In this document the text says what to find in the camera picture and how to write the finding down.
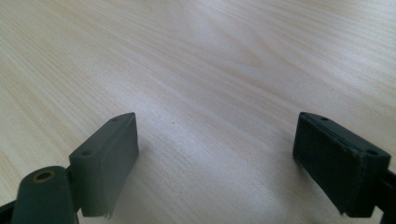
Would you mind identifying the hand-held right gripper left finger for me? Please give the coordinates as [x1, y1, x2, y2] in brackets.
[68, 112, 140, 218]

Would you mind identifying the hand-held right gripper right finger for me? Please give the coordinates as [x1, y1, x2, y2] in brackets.
[292, 111, 392, 218]

